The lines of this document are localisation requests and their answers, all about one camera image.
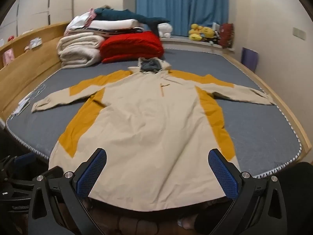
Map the white plush toy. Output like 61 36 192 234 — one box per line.
158 23 174 38

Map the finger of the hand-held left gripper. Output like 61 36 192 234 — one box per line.
13 152 37 170
45 166 65 180

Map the teal shark plush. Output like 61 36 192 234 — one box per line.
94 7 170 36

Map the pink and white folded cloth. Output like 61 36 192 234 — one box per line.
65 8 96 36

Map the white wall switch panel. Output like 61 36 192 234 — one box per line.
293 27 307 40

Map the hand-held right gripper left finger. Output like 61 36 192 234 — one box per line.
27 148 107 235

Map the pink box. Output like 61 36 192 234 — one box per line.
2 49 15 66

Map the white tissue pack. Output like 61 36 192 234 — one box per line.
24 37 43 51

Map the person's foot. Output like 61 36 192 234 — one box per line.
177 219 196 230

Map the red folded blanket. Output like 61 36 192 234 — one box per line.
100 31 165 63

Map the white wardrobe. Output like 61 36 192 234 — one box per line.
0 0 76 38

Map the white phone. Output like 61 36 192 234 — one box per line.
11 97 32 115

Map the yellow plush toy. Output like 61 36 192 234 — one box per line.
189 24 203 42
202 26 217 40

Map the wooden bed frame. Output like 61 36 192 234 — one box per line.
0 22 313 167

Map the dark red bag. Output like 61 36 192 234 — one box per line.
219 23 234 49

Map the grey quilted mattress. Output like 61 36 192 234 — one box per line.
5 48 302 179

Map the white thin cable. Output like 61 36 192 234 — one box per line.
29 84 47 101

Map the beige and yellow hooded jacket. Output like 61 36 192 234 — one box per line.
31 57 275 212

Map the white window ledge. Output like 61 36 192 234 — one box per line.
160 36 236 54

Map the white fleece folded blanket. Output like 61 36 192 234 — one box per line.
57 35 105 68

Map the blue curtain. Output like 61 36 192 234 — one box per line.
136 0 229 37

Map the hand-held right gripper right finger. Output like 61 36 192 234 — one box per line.
208 148 288 235

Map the dark patterned folded sheet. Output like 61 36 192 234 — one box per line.
101 27 145 39

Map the white folded quilt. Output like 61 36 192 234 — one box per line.
89 18 145 31

